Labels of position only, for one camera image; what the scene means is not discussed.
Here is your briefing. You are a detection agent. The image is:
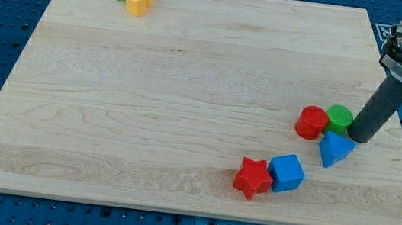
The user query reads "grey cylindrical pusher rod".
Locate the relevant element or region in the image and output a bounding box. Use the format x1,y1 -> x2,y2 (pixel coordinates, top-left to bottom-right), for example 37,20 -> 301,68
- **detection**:
347,74 -> 402,143

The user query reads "blue triangle block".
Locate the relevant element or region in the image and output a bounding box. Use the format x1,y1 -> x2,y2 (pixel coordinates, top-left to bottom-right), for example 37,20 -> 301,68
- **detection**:
319,131 -> 355,168

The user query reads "blue cube block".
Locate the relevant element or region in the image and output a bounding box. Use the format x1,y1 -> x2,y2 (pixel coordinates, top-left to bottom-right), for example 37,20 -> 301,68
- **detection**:
268,154 -> 305,193

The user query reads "green cylinder block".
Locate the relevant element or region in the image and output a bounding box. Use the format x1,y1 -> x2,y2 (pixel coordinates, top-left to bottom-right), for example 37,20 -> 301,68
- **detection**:
322,104 -> 353,136

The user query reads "red cylinder block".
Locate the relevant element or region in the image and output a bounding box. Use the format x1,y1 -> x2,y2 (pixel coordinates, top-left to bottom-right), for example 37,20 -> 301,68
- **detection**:
294,105 -> 329,140

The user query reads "red star block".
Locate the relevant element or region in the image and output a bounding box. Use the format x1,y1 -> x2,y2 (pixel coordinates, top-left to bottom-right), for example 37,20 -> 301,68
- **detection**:
233,157 -> 273,201

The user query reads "light wooden board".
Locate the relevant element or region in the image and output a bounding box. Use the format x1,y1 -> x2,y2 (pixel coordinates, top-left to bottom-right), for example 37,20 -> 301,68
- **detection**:
0,0 -> 402,225

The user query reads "yellow hexagon block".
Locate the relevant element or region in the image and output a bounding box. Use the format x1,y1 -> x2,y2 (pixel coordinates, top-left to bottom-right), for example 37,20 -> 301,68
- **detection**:
125,0 -> 148,17

